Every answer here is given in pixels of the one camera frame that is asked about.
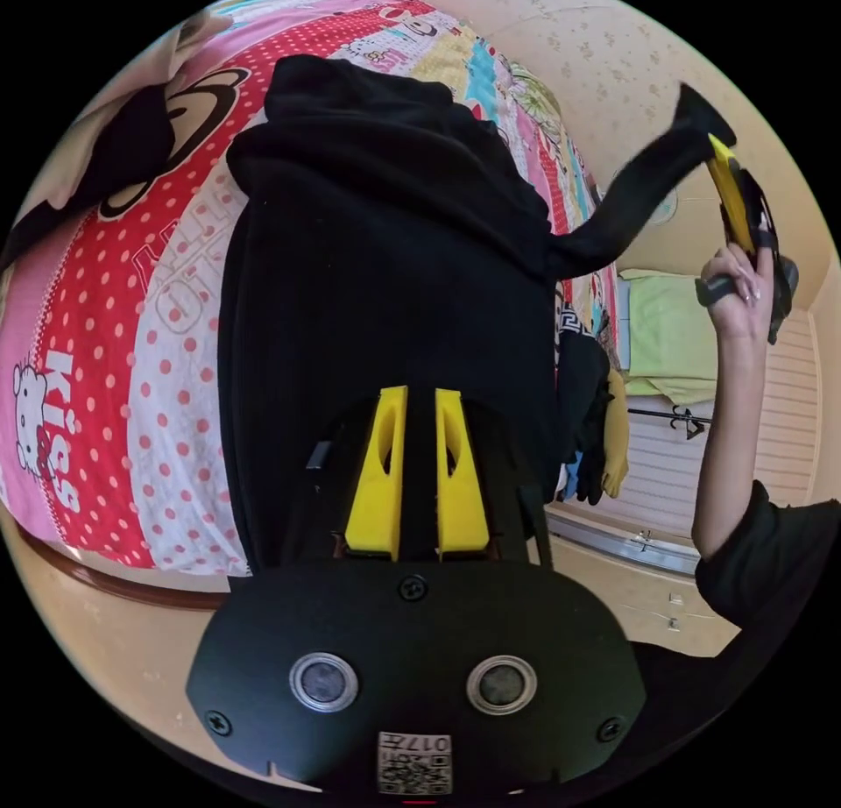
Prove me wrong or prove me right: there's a bed with printed dotted sheet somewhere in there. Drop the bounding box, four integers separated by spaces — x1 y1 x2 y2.
0 0 624 613

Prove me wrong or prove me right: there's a person's body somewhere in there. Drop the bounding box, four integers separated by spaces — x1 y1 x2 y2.
590 480 841 803

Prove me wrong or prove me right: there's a person's right hand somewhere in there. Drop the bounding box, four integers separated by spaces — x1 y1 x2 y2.
700 242 776 357

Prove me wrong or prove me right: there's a black long sleeve shirt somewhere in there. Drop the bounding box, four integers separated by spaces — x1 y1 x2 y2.
218 54 739 576

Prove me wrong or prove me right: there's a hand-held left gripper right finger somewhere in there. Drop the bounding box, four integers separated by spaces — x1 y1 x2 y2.
435 387 491 551

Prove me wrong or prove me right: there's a person's right forearm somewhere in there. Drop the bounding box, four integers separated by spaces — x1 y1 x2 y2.
690 334 778 561

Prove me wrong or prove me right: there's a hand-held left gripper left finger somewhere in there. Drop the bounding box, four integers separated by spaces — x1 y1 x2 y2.
343 385 409 555

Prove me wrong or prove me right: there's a pile of clothes with yellow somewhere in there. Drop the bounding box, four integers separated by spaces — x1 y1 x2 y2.
555 300 632 508

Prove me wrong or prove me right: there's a black metal clothes rack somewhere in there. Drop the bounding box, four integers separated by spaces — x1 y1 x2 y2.
627 405 715 443

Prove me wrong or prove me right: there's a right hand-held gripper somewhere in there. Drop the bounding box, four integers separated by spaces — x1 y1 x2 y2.
695 132 801 346

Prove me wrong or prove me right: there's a green bedding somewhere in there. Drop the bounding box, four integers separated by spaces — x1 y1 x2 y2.
619 267 718 407

